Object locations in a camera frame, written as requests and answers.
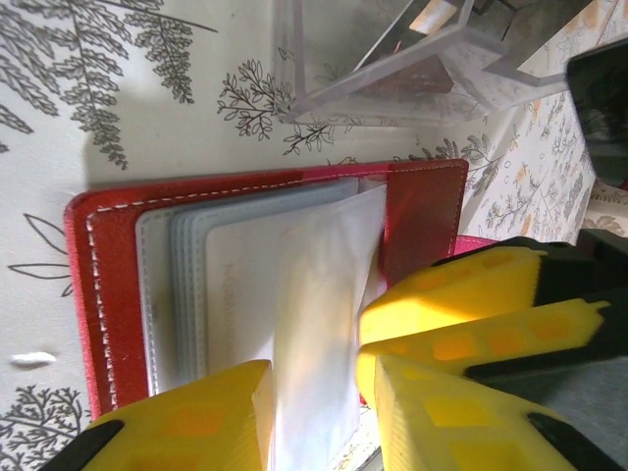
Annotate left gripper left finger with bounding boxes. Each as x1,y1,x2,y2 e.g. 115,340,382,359
48,359,275,471

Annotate red leather card holder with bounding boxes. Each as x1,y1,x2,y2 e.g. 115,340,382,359
62,156,471,418

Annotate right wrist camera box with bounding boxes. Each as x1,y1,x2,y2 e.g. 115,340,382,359
565,41,628,188

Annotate clear acrylic card stand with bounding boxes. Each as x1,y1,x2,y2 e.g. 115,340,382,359
271,0,578,130

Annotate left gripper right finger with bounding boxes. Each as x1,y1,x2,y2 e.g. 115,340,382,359
373,353,627,471

